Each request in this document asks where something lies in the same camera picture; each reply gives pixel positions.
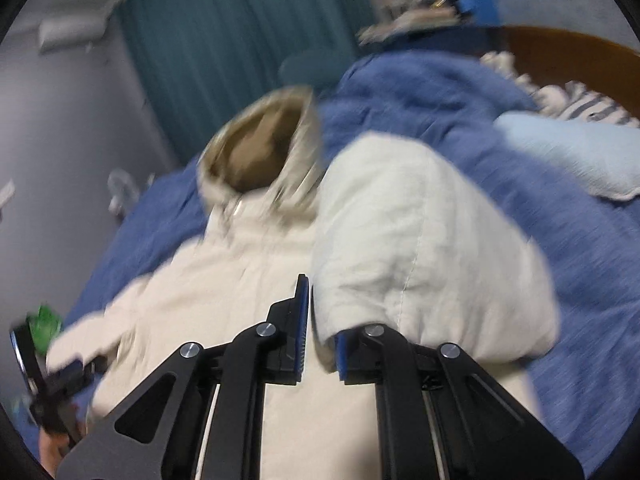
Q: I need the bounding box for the person's left hand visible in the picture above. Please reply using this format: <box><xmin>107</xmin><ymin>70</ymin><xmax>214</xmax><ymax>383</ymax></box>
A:
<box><xmin>38</xmin><ymin>428</ymin><xmax>70</xmax><ymax>478</ymax></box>

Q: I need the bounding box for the green patterned bag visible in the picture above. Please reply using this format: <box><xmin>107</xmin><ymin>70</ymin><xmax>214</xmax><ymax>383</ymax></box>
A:
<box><xmin>26</xmin><ymin>304</ymin><xmax>63</xmax><ymax>356</ymax></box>

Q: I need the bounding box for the blue fleece blanket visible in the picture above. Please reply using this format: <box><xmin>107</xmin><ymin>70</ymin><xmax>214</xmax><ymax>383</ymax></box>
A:
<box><xmin>63</xmin><ymin>51</ymin><xmax>639</xmax><ymax>479</ymax></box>

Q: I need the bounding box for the light blue pillow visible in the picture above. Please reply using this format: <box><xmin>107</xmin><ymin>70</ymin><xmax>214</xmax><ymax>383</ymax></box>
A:
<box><xmin>495</xmin><ymin>112</ymin><xmax>639</xmax><ymax>202</ymax></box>

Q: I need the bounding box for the striped plush toy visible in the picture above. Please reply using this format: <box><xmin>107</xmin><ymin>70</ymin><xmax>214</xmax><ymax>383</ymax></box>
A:
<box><xmin>480</xmin><ymin>51</ymin><xmax>639</xmax><ymax>128</ymax></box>

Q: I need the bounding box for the white air conditioner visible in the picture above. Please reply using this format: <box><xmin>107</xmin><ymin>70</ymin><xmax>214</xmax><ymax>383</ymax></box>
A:
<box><xmin>37</xmin><ymin>13</ymin><xmax>107</xmax><ymax>53</ymax></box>

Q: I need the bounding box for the teal office chair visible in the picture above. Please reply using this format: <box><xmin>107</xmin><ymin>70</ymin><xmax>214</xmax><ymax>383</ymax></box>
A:
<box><xmin>279</xmin><ymin>49</ymin><xmax>350</xmax><ymax>91</ymax></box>

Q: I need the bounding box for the brown wooden headboard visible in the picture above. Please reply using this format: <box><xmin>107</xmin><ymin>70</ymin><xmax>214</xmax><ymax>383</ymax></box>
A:
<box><xmin>497</xmin><ymin>26</ymin><xmax>640</xmax><ymax>116</ymax></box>

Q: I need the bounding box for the teal curtain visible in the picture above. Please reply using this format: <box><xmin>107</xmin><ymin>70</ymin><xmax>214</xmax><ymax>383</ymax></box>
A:
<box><xmin>113</xmin><ymin>0</ymin><xmax>375</xmax><ymax>165</ymax></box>

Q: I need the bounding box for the blue shelf bookend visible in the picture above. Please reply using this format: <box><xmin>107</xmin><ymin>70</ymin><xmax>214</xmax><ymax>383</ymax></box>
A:
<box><xmin>456</xmin><ymin>0</ymin><xmax>501</xmax><ymax>27</ymax></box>

